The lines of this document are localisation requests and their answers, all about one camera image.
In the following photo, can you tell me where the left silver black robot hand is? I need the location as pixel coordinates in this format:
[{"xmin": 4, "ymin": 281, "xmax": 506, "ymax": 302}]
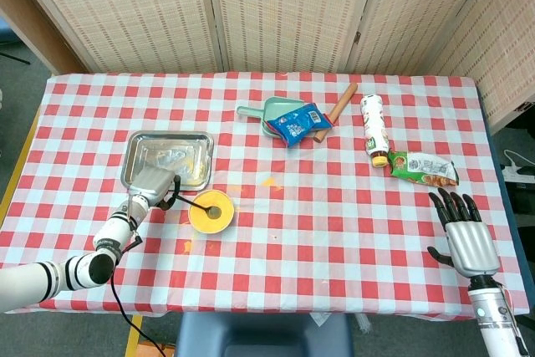
[{"xmin": 127, "ymin": 166, "xmax": 183, "ymax": 211}]

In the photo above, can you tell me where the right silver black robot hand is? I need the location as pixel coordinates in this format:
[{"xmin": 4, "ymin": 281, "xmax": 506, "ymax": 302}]
[{"xmin": 426, "ymin": 188, "xmax": 502, "ymax": 278}]

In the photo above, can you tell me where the black spoon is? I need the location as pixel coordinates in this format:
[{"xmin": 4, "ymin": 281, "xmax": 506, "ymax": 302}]
[{"xmin": 173, "ymin": 193, "xmax": 222, "ymax": 221}]

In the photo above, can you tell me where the rectangular metal tray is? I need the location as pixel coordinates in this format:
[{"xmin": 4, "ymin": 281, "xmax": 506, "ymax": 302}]
[{"xmin": 120, "ymin": 130, "xmax": 215, "ymax": 192}]

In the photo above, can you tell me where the bowl of yellow powder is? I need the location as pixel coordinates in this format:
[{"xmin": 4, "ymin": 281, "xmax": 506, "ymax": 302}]
[{"xmin": 187, "ymin": 189, "xmax": 234, "ymax": 235}]

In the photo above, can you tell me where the yellow powder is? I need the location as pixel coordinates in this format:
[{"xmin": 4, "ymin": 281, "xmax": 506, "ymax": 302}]
[{"xmin": 190, "ymin": 191, "xmax": 233, "ymax": 232}]

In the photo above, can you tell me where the white power strip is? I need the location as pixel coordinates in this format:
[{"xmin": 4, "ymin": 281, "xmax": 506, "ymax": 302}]
[{"xmin": 503, "ymin": 164, "xmax": 535, "ymax": 182}]

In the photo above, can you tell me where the green snack bag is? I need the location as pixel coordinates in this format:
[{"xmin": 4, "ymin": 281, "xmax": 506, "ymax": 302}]
[{"xmin": 387, "ymin": 150, "xmax": 460, "ymax": 188}]

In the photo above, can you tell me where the green plastic dustpan scoop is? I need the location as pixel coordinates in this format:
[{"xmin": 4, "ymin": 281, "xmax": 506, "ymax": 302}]
[{"xmin": 236, "ymin": 96, "xmax": 306, "ymax": 137}]

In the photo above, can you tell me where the red white checkered tablecloth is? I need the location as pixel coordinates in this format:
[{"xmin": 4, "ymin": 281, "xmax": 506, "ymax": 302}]
[{"xmin": 0, "ymin": 72, "xmax": 530, "ymax": 323}]

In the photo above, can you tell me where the white bottle yellow cap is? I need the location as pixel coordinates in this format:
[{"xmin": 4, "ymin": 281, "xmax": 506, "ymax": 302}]
[{"xmin": 359, "ymin": 94, "xmax": 392, "ymax": 168}]

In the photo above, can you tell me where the blue snack bag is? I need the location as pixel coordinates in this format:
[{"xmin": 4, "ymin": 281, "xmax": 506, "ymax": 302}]
[{"xmin": 266, "ymin": 103, "xmax": 335, "ymax": 149}]

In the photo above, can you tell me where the blue chair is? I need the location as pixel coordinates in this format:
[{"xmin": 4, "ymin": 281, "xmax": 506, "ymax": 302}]
[{"xmin": 174, "ymin": 311, "xmax": 354, "ymax": 357}]

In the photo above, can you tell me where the brown wooden rolling pin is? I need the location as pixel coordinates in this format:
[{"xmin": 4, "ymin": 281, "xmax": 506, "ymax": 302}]
[{"xmin": 313, "ymin": 83, "xmax": 359, "ymax": 144}]

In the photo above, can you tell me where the woven bamboo folding screen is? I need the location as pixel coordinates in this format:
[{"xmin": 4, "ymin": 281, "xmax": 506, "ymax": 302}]
[{"xmin": 8, "ymin": 0, "xmax": 535, "ymax": 135}]

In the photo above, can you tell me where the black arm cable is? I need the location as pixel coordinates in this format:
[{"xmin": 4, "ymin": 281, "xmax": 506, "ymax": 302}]
[{"xmin": 109, "ymin": 206, "xmax": 168, "ymax": 357}]

